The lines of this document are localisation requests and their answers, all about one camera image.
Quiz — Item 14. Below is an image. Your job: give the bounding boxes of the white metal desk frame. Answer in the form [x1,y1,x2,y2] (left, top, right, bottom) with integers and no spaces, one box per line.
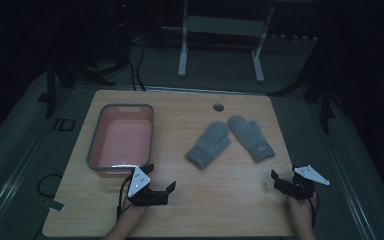
[176,0,277,84]

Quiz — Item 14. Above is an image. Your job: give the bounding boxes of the person's left hand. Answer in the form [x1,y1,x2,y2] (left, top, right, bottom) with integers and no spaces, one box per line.
[117,195,148,222]

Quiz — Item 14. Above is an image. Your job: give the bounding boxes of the black hanging cables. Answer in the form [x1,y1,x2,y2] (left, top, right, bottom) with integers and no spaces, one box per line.
[125,38,148,92]

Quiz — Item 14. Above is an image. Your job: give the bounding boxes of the person's right hand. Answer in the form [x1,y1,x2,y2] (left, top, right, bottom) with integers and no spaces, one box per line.
[286,194,316,222]

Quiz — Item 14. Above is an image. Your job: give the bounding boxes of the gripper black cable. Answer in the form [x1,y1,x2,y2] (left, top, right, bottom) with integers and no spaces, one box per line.
[115,175,134,222]
[307,191,321,230]

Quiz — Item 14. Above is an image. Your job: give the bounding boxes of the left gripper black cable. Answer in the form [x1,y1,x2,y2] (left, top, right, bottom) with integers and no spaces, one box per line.
[115,175,134,222]

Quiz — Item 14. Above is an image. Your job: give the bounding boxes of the plain grey mitten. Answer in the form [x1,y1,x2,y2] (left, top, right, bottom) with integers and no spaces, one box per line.
[185,120,232,171]

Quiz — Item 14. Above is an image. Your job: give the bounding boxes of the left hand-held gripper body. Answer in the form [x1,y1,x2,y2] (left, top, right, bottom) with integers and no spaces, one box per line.
[126,166,170,207]

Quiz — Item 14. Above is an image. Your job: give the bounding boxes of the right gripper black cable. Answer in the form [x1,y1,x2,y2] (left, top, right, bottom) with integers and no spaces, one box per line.
[307,191,321,230]

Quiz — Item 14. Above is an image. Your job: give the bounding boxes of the grey tape strip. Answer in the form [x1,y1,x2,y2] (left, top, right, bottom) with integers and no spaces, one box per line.
[42,198,66,213]

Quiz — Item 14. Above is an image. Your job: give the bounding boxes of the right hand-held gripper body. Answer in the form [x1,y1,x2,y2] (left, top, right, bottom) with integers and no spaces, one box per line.
[274,164,331,202]

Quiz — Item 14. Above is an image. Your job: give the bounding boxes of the grey mitten with label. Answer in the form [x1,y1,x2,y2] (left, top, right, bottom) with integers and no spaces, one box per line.
[226,114,277,164]

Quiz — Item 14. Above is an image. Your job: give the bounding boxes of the black looped floor cable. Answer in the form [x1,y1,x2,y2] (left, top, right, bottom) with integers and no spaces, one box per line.
[35,172,64,200]

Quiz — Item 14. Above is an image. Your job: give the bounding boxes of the pink basin with grey rim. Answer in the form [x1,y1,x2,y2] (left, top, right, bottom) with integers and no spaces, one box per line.
[85,103,155,179]

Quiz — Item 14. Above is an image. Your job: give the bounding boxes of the black metal stand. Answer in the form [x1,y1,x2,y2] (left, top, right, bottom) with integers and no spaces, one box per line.
[37,54,117,120]
[267,31,337,135]

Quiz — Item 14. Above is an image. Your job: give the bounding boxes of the black square floor bracket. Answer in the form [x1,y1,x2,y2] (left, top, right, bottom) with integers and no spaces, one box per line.
[52,117,77,133]

